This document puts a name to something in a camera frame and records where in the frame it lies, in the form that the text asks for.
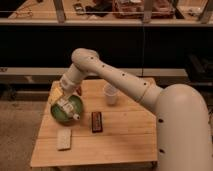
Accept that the cream cylindrical gripper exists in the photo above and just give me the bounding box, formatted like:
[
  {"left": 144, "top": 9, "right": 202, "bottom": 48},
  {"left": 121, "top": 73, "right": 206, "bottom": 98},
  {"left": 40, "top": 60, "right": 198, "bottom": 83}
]
[{"left": 48, "top": 74, "right": 77, "bottom": 104}]

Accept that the green ceramic bowl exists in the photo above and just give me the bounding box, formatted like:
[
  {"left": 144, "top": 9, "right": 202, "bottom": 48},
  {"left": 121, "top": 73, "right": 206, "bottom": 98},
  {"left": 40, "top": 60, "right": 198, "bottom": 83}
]
[{"left": 51, "top": 95, "right": 84, "bottom": 125}]

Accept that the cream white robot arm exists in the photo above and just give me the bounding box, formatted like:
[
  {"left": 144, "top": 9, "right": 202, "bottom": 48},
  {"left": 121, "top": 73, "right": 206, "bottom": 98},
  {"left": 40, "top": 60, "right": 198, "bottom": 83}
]
[{"left": 52, "top": 48, "right": 213, "bottom": 171}]

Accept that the white squeeze bottle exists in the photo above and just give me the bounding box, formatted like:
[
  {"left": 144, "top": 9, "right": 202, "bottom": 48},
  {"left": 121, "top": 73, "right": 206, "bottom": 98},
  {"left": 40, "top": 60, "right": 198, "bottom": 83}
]
[{"left": 57, "top": 99, "right": 80, "bottom": 120}]

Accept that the beige sponge block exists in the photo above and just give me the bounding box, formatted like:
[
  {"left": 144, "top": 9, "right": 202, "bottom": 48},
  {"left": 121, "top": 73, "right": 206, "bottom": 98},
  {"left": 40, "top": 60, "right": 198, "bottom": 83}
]
[{"left": 57, "top": 128, "right": 72, "bottom": 150}]

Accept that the dark red chocolate bar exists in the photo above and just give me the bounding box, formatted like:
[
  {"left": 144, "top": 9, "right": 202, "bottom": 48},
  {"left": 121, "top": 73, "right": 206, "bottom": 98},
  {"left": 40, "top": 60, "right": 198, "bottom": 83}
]
[{"left": 92, "top": 112, "right": 103, "bottom": 133}]

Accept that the white paper cup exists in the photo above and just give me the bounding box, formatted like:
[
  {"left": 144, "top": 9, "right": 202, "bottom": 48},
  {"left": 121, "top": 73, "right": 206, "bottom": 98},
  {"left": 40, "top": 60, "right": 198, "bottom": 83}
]
[{"left": 103, "top": 84, "right": 118, "bottom": 105}]

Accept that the wooden shelf bench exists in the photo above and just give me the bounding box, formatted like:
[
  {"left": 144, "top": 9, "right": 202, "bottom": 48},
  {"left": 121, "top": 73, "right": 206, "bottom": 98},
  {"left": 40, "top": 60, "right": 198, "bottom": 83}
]
[{"left": 0, "top": 0, "right": 213, "bottom": 26}]

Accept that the wicker tray on shelf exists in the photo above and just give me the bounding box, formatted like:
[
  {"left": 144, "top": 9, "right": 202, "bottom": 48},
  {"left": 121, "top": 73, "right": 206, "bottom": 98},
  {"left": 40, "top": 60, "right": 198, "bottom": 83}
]
[{"left": 112, "top": 0, "right": 175, "bottom": 18}]

